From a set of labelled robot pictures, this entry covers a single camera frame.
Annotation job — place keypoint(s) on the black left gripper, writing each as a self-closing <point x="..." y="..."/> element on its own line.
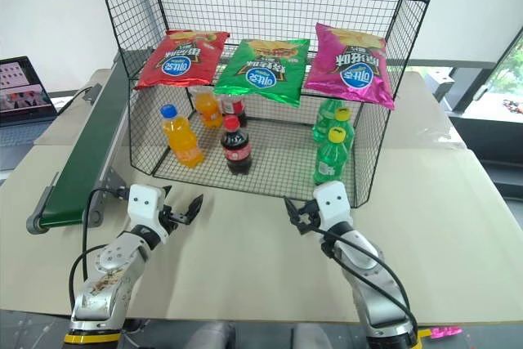
<point x="173" y="218"/>

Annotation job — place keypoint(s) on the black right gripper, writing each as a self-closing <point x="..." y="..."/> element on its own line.
<point x="308" y="220"/>

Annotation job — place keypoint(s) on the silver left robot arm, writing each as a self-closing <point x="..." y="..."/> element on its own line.
<point x="108" y="271"/>

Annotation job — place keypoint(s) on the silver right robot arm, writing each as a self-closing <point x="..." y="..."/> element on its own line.
<point x="367" y="271"/>

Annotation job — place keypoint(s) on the green conveyor belt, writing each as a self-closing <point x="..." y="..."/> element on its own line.
<point x="83" y="153"/>

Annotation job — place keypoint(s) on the green soda bottle yellow cap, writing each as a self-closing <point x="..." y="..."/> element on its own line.
<point x="346" y="122"/>
<point x="329" y="161"/>

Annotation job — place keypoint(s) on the orange soda bottle blue cap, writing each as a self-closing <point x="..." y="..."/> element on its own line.
<point x="182" y="139"/>

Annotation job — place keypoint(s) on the cola bottle red cap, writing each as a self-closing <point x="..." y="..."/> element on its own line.
<point x="235" y="107"/>
<point x="236" y="148"/>

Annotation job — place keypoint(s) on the red chip bag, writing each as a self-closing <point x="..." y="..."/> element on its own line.
<point x="180" y="63"/>

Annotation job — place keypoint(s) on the green chip bag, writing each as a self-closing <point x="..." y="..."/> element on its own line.
<point x="261" y="73"/>

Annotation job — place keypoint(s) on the magenta chip bag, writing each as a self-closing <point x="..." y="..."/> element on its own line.
<point x="351" y="67"/>

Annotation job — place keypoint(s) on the pink tape piece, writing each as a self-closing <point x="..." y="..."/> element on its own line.
<point x="445" y="332"/>

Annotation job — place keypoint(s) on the black low cabinet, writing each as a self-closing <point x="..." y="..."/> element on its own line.
<point x="486" y="148"/>

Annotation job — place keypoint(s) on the black laptop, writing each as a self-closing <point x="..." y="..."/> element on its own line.
<point x="22" y="85"/>

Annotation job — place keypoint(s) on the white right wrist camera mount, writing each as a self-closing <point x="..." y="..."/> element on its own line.
<point x="333" y="204"/>

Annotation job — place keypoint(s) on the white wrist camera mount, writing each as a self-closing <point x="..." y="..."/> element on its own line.
<point x="333" y="204"/>
<point x="143" y="206"/>

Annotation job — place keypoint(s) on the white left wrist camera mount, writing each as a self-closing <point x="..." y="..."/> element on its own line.
<point x="143" y="206"/>

